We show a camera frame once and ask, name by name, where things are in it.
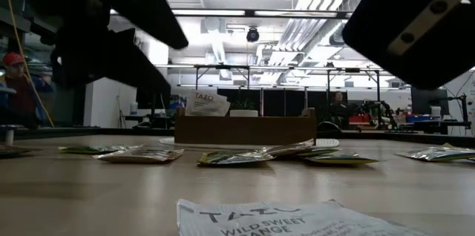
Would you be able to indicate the black computer monitor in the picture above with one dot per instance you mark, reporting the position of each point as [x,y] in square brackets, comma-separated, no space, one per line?
[152,105]
[426,102]

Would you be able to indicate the blue storage bin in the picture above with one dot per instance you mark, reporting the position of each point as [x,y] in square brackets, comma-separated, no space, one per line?
[417,118]

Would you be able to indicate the black round ceiling fixture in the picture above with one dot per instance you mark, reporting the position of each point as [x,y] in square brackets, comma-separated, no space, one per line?
[252,35]

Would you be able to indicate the black aluminium table frame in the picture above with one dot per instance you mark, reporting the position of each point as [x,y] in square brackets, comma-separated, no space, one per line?
[92,131]

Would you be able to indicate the white plastic container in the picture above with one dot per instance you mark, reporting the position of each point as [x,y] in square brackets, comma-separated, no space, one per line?
[436,112]

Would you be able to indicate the black room divider panels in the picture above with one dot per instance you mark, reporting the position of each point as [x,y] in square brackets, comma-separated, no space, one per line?
[274,102]

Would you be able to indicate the person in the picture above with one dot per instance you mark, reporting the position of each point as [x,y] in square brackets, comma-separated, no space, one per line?
[20,91]
[338,108]

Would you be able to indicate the brown cardboard box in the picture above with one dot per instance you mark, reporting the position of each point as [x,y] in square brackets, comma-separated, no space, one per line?
[245,130]

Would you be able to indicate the silver ventilation duct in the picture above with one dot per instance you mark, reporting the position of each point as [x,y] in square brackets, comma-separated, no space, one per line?
[335,40]

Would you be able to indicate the long ceiling light rail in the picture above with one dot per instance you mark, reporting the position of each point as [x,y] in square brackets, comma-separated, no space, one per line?
[259,13]

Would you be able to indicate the black background robot arm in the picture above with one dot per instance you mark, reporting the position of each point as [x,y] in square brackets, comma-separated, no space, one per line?
[382,113]

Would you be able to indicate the small white post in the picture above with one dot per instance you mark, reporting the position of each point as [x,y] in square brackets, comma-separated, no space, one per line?
[8,136]

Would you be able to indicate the white bottle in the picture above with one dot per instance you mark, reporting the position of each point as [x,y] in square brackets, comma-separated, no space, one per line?
[133,108]

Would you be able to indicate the black metal rig frame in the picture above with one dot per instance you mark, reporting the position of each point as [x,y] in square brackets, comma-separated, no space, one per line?
[352,69]
[222,67]

